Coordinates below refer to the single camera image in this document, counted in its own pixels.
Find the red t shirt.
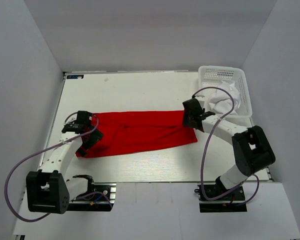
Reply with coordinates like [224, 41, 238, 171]
[75, 110, 198, 158]

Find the white t shirt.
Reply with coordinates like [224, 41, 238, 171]
[208, 79, 241, 116]

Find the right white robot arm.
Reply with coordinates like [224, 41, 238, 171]
[182, 98, 276, 200]

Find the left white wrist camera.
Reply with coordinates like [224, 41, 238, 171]
[63, 117, 76, 126]

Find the blue table label sticker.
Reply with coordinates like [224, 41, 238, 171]
[66, 74, 84, 80]

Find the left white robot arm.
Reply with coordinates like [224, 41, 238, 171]
[26, 111, 103, 214]

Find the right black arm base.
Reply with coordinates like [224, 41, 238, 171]
[194, 184, 247, 213]

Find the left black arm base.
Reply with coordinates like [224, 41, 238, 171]
[65, 174, 117, 212]

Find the white plastic basket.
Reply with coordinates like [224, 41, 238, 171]
[198, 65, 253, 119]

